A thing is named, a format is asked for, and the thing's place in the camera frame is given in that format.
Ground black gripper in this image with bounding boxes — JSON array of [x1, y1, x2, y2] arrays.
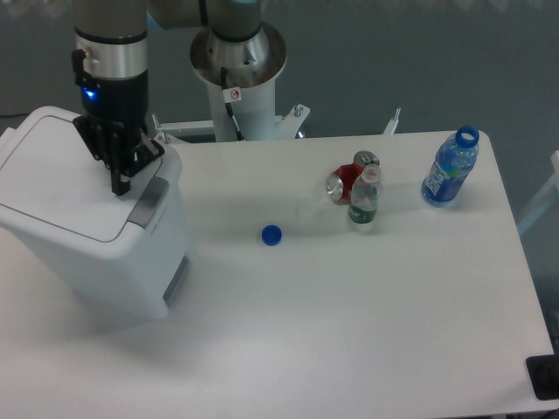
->
[[71, 49, 165, 196]]

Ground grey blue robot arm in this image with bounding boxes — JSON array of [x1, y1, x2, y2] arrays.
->
[[71, 1, 266, 196]]

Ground white trash can body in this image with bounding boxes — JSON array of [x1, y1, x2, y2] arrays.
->
[[2, 106, 190, 319]]

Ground blue bottle cap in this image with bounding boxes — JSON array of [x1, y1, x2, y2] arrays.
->
[[260, 224, 283, 246]]

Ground crushed red soda can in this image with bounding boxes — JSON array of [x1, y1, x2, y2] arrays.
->
[[325, 150, 380, 205]]

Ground clear green label bottle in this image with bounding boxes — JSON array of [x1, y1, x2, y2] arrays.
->
[[348, 163, 383, 224]]

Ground blue plastic bottle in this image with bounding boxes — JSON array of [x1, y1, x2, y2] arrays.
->
[[421, 125, 480, 207]]

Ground black device at edge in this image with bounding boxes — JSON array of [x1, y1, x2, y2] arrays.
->
[[526, 354, 558, 401]]

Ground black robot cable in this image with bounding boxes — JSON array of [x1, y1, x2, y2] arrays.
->
[[219, 65, 245, 141]]

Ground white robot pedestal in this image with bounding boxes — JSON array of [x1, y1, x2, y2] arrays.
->
[[190, 23, 286, 142]]

